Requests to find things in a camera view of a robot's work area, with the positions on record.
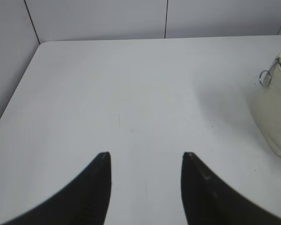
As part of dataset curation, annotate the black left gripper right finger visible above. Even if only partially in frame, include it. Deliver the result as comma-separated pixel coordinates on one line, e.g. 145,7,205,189
180,152,281,225

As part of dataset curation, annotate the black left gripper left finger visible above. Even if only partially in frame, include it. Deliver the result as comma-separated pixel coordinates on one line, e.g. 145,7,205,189
6,152,111,225

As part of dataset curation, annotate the cream canvas zipper bag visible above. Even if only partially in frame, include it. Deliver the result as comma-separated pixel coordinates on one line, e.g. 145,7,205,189
251,52,281,158

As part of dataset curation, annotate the silver zipper pull ring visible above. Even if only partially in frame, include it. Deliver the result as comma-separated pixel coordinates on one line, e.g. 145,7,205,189
259,58,280,88

